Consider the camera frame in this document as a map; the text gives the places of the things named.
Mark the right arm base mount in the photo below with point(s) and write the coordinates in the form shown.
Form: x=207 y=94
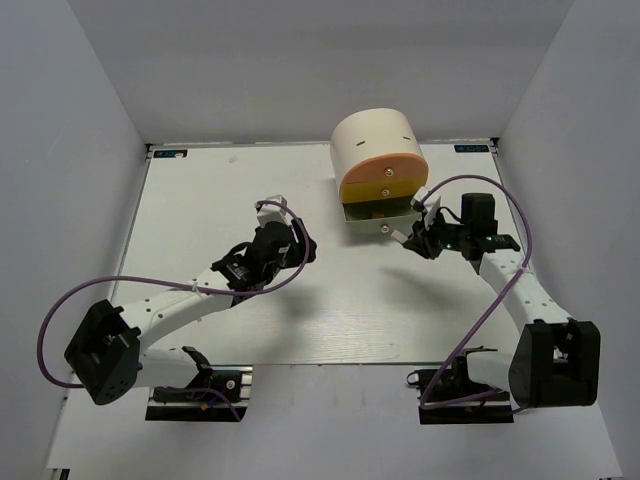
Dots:
x=458 y=401

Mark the blue table label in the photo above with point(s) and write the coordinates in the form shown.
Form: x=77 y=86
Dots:
x=170 y=153
x=471 y=148

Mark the grey-green bottom drawer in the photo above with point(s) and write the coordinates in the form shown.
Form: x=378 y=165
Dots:
x=398 y=215

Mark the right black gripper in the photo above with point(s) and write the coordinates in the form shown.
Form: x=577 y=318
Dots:
x=422 y=241

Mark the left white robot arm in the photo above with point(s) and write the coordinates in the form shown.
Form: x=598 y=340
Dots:
x=113 y=351

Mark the left blue table label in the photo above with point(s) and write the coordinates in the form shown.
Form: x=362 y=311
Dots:
x=170 y=153

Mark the grey eraser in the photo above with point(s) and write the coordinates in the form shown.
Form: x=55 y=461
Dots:
x=398 y=235

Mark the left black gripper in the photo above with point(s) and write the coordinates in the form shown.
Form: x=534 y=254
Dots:
x=297 y=248

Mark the right blue table label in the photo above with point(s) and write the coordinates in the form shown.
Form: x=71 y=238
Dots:
x=471 y=148

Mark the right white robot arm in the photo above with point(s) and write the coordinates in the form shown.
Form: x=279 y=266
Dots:
x=556 y=360

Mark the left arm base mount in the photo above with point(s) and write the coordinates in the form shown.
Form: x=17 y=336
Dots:
x=216 y=395

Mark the orange top drawer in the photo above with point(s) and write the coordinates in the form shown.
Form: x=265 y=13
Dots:
x=394 y=166

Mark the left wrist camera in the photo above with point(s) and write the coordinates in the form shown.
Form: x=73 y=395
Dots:
x=272 y=209

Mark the yellow drawer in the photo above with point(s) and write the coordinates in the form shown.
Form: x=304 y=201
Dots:
x=380 y=189

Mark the round beige drawer organizer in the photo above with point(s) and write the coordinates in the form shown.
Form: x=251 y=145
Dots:
x=367 y=134

